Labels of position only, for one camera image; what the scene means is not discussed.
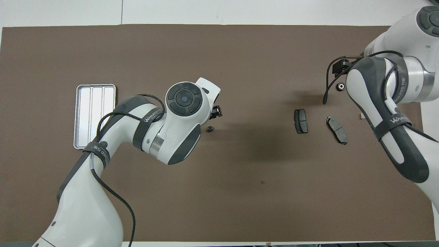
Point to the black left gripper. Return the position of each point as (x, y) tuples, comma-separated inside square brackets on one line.
[(216, 112)]

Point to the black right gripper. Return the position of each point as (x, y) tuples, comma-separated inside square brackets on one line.
[(340, 67)]

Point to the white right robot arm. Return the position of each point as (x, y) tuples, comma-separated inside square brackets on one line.
[(387, 113)]

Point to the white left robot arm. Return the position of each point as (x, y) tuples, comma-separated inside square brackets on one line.
[(85, 206)]

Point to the silver metal tray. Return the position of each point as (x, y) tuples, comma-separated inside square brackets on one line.
[(89, 113)]

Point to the dark grey eared brake pad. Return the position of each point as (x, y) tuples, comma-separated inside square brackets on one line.
[(336, 129)]

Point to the dark grey rectangular brake pad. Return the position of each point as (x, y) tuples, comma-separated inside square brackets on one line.
[(300, 121)]

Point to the brown table mat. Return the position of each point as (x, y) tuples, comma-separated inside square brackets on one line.
[(240, 188)]

